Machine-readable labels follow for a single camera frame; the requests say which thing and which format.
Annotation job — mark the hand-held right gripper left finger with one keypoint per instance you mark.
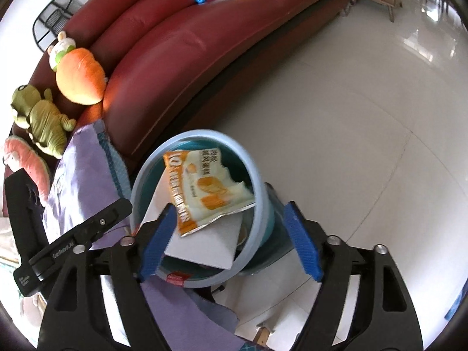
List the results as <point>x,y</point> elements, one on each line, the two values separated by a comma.
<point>157,243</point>

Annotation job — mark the teal patterned cloth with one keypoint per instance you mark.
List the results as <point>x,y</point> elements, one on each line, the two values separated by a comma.
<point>115,164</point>

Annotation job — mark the dark red leather sofa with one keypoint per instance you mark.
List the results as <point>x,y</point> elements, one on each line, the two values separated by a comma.
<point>182,44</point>

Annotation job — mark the purple floral tablecloth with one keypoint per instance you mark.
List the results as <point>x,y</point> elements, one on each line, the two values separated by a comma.
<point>80,175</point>

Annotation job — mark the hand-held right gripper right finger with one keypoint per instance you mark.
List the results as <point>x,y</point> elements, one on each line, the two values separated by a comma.
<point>301,241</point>

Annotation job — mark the green plush toy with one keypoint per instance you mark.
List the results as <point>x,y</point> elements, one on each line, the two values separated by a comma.
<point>44,120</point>

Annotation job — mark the orange carrot plush toy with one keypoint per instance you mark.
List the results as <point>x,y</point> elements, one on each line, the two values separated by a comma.
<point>80,76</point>

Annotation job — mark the orange white snack packet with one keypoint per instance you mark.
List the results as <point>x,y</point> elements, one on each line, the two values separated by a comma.
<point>208,190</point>

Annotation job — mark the pink plush toy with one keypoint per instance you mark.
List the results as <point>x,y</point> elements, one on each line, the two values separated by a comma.
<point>29,161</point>

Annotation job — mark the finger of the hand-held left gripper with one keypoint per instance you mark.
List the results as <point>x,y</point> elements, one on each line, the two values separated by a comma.
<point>91,226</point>

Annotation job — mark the light blue trash bin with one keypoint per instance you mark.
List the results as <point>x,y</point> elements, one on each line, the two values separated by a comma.
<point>256,204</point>

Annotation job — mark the white cardboard box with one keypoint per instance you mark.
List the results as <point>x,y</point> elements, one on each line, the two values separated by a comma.
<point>212,245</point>

